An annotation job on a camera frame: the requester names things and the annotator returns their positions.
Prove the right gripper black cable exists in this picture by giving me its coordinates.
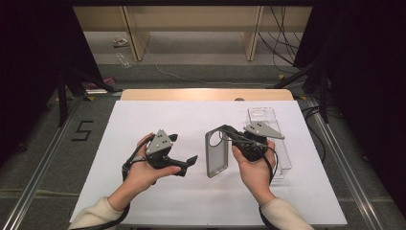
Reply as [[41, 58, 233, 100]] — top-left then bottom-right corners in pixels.
[[258, 145, 280, 230]]

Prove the clear plastic holder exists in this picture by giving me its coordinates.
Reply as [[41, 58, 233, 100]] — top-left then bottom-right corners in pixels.
[[247, 106, 293, 180]]

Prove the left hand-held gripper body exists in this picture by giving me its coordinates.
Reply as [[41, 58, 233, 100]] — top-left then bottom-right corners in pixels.
[[145, 128, 175, 170]]

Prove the bundle of black cables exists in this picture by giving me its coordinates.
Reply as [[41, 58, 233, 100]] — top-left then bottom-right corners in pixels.
[[258, 5, 305, 75]]

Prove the light wooden shelf unit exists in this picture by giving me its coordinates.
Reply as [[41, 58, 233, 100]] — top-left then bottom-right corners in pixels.
[[72, 5, 314, 62]]

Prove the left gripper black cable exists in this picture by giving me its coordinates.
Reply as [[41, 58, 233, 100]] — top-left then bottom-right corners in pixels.
[[69, 135, 156, 230]]

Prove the dark curtain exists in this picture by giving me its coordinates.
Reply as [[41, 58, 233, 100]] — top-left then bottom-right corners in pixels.
[[292, 0, 406, 212], [0, 0, 104, 169]]

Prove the person's left hand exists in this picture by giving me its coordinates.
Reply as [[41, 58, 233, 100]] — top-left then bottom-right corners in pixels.
[[125, 132, 182, 196]]

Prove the pink object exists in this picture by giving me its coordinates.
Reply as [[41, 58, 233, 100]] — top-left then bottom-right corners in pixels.
[[88, 76, 117, 90]]

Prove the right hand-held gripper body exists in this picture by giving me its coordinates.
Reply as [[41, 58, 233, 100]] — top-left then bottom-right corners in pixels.
[[232, 120, 285, 163]]

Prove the metal floor rail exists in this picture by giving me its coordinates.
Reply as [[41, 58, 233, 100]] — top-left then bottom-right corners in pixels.
[[0, 95, 84, 230], [305, 95, 386, 230]]

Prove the grey phone case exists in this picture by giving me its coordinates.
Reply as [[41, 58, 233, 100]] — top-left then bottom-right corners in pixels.
[[204, 125, 230, 179]]

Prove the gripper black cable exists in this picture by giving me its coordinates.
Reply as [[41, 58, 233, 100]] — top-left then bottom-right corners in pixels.
[[258, 145, 280, 230], [69, 135, 156, 230]]

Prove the person's right hand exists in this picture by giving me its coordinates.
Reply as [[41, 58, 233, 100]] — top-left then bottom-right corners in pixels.
[[231, 141, 277, 196]]

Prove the black metal stand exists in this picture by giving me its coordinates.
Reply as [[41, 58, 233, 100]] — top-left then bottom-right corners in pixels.
[[56, 67, 124, 127], [273, 62, 330, 125]]

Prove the small grey clutter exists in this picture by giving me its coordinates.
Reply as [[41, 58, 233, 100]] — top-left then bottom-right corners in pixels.
[[112, 37, 130, 49]]

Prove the clear plastic piece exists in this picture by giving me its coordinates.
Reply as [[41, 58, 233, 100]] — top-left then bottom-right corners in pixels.
[[115, 52, 133, 69]]

